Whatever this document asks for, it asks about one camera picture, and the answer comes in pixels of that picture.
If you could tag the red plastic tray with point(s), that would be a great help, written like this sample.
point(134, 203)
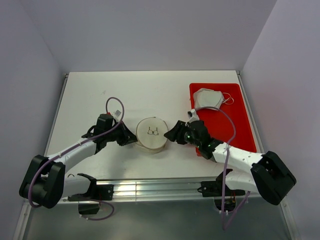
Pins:
point(219, 124)

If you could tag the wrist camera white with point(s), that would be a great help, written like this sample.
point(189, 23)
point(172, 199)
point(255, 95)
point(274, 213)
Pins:
point(192, 116)
point(117, 115)

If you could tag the aluminium rail frame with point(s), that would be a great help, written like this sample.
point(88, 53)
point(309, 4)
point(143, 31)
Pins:
point(155, 196)

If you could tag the white folded bra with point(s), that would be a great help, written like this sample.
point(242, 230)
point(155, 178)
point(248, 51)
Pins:
point(211, 98)

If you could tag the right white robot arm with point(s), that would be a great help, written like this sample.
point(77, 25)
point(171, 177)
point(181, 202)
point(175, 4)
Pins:
point(243, 171)

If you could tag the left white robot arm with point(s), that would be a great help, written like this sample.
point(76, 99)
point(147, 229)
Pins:
point(45, 181)

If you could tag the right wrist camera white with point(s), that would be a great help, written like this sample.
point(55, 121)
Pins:
point(192, 116)

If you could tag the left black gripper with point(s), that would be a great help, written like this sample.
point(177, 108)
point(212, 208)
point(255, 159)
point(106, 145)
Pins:
point(127, 137)

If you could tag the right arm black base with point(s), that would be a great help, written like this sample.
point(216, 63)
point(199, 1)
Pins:
point(214, 189)

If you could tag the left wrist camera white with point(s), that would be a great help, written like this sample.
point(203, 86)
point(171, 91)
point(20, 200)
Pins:
point(117, 115)

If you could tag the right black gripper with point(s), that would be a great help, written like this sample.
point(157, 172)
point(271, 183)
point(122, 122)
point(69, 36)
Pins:
point(176, 132)

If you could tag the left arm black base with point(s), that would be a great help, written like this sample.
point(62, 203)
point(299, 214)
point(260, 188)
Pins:
point(101, 194)

